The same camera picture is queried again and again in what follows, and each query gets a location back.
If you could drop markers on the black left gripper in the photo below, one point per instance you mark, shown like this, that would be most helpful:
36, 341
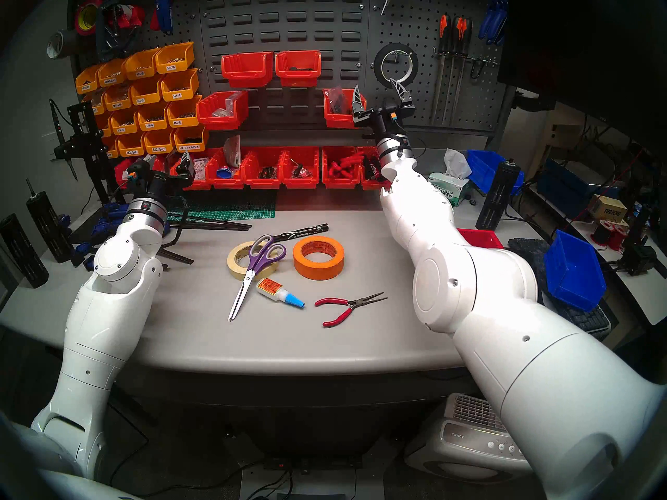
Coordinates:
161, 182

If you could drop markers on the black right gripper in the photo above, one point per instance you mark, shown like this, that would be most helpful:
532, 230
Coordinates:
390, 133

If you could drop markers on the black tape roll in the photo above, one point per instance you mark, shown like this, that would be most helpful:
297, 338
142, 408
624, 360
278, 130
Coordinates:
377, 66

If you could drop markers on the orange tape roll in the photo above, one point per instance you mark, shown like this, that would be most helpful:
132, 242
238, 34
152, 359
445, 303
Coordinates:
307, 267

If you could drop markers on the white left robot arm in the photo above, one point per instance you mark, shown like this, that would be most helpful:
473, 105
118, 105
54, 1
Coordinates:
109, 316

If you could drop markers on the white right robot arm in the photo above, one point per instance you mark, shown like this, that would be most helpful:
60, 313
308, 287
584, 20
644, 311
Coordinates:
495, 285

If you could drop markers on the grey pegboard back panel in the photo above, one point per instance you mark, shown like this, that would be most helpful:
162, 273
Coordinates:
284, 30

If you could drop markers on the beige masking tape roll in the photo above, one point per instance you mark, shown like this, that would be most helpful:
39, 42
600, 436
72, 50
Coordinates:
234, 264

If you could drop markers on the red white tape roll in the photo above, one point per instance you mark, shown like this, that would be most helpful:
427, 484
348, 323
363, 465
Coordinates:
133, 17

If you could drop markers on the red yellow tape roll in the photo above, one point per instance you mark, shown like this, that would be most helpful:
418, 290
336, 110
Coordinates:
83, 9

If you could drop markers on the yellow plastic parts bin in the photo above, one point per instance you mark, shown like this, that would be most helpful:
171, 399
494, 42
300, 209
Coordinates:
191, 138
87, 82
174, 56
152, 117
130, 146
117, 98
183, 112
180, 85
111, 149
124, 123
112, 73
146, 91
97, 104
105, 125
159, 142
140, 64

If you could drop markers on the red plastic storage bin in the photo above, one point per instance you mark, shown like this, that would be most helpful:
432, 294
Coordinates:
221, 117
121, 173
199, 185
263, 183
298, 76
224, 183
482, 238
371, 185
299, 183
336, 183
245, 69
336, 120

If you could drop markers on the clear plastic parts bag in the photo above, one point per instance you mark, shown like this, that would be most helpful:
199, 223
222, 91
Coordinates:
229, 108
336, 98

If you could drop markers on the metal double peg hook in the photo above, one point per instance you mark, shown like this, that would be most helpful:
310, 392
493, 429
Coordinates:
401, 54

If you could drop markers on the small blue plastic part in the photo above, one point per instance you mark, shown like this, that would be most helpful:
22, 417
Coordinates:
224, 173

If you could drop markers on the pile of blue clamps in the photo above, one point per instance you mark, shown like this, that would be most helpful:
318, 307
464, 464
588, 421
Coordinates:
112, 212

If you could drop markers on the black tripod rods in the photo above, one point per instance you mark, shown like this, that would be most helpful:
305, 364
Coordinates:
219, 223

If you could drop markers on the black metal fixture stand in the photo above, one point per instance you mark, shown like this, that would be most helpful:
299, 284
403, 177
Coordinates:
86, 145

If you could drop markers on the green cutting mat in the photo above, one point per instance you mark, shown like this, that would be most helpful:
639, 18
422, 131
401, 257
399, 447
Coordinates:
234, 210

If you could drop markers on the Kimtech tissue box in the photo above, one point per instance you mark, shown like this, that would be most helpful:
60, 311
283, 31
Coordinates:
451, 189

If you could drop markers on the blue plastic storage bin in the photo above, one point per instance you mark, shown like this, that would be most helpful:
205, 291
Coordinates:
482, 165
573, 275

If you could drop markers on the black bar clamp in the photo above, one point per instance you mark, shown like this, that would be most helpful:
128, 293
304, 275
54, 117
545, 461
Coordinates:
112, 40

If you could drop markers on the black cylindrical tool holder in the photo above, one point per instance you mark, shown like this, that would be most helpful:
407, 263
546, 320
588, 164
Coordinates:
49, 228
495, 202

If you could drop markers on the black marker pen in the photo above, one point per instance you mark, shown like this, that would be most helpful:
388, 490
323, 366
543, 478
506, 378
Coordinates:
302, 232

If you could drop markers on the glue bottle with blue cap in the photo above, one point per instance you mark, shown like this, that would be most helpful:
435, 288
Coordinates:
271, 288

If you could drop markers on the dark blue storage bin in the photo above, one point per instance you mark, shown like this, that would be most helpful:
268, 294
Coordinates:
560, 191

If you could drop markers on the black computer monitor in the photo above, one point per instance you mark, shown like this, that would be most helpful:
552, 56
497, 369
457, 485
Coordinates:
573, 35

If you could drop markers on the small cardboard box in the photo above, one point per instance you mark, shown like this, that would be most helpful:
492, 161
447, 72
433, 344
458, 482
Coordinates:
608, 210

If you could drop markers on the black desktop device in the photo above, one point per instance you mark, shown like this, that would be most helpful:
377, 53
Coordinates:
638, 257

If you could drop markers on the black computer keyboard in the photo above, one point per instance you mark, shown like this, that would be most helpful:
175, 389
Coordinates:
589, 319

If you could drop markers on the white side table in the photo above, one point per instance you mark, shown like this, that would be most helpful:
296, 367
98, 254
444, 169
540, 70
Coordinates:
649, 296

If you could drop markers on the white Coway air purifier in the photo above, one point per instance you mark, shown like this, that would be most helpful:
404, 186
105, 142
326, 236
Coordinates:
464, 441

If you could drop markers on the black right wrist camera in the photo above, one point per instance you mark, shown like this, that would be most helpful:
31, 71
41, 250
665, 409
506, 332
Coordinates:
392, 116

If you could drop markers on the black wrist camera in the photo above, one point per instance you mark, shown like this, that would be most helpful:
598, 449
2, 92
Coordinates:
139, 172
392, 116

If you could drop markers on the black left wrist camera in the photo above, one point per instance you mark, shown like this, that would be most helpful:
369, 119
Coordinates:
139, 172

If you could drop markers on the grey duct tape roll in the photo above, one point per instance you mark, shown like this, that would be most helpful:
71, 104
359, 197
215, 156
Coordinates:
65, 43

